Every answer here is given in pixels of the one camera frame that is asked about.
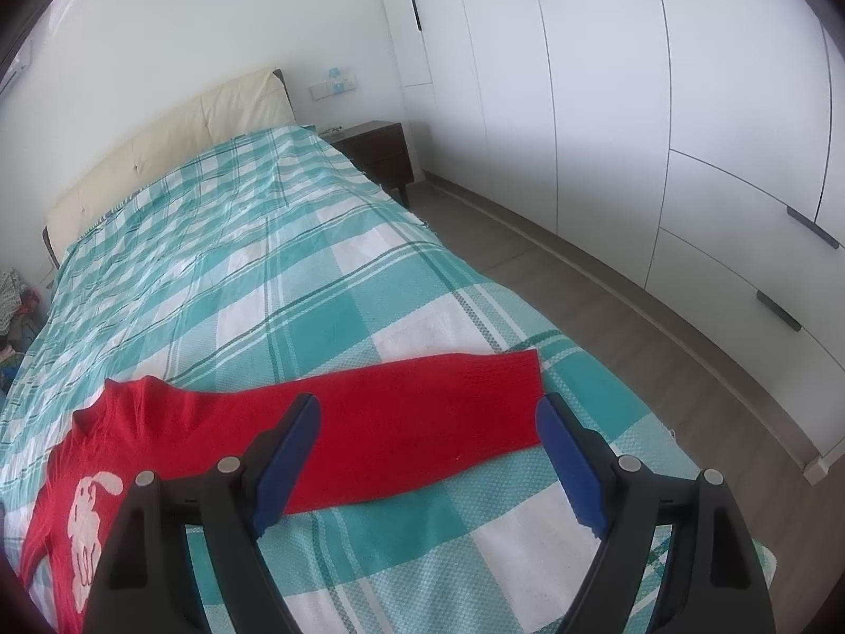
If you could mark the cream padded headboard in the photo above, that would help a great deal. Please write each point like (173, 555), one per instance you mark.
(165, 139)

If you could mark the bed with teal plaid sheet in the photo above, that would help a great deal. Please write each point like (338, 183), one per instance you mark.
(297, 277)

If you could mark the dark wooden nightstand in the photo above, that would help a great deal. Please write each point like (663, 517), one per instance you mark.
(376, 152)

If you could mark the pile of clothes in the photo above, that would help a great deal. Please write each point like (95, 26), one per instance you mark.
(16, 317)

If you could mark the white wardrobe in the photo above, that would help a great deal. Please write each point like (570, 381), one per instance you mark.
(594, 112)

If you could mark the small white floor object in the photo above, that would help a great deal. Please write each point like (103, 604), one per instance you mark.
(816, 469)

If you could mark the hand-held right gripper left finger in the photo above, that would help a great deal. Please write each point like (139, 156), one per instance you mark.
(290, 456)

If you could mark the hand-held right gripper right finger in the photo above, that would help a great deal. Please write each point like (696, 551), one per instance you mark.
(568, 456)

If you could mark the red towel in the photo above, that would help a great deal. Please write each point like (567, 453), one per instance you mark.
(396, 422)

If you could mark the white wall switch panel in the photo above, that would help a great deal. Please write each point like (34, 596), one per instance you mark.
(333, 84)

